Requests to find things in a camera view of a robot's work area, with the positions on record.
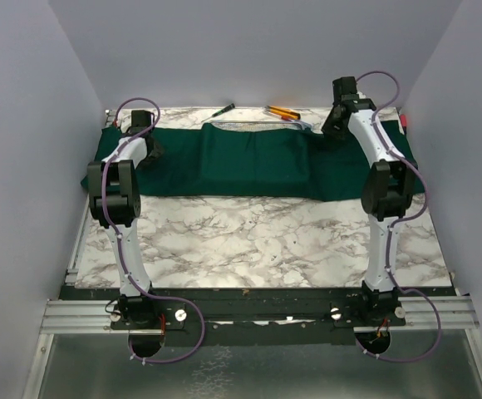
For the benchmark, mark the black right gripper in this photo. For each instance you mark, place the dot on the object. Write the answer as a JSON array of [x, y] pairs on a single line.
[[329, 130]]

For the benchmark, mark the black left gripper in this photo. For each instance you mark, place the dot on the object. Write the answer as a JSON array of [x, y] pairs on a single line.
[[155, 146]]

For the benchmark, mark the dark green surgical drape cloth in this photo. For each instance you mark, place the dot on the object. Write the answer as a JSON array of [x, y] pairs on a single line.
[[278, 163]]

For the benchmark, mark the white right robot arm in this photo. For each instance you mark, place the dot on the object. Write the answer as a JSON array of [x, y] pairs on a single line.
[[386, 195]]

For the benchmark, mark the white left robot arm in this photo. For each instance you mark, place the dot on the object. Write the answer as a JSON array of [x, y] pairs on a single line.
[[114, 201]]

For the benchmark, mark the red object at table edge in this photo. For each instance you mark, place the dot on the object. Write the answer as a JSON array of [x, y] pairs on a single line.
[[403, 121]]

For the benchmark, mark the metal mesh instrument tray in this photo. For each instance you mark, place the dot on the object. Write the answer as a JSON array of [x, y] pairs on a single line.
[[251, 126]]

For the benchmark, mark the green black screwdriver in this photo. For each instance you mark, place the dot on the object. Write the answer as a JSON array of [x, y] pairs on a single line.
[[220, 112]]

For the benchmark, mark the blue handled screwdriver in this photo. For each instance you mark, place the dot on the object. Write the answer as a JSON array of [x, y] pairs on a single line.
[[301, 125]]

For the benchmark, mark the aluminium front rail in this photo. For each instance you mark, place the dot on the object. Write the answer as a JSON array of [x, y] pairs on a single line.
[[91, 317]]

